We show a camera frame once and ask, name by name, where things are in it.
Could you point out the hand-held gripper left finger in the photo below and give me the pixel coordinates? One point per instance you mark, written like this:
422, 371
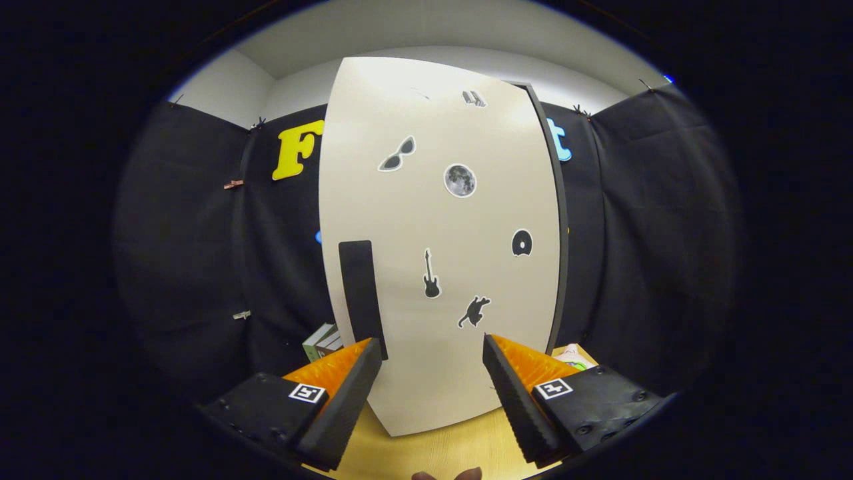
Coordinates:
353, 393

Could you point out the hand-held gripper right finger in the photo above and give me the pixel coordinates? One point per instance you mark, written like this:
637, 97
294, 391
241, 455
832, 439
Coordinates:
510, 393

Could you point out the green book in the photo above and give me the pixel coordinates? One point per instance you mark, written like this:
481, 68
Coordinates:
316, 343

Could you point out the pink green packet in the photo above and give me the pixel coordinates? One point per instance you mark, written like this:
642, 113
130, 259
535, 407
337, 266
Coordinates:
573, 356

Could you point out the pale clothespin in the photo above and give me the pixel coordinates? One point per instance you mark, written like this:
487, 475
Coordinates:
241, 314

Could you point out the grey cabinet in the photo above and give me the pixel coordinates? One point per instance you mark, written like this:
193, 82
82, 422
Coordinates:
561, 200

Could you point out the black backdrop cloth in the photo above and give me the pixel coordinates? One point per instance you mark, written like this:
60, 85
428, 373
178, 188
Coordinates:
186, 233

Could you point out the reddish clothespin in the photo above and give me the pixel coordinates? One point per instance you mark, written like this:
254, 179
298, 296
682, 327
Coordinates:
233, 184

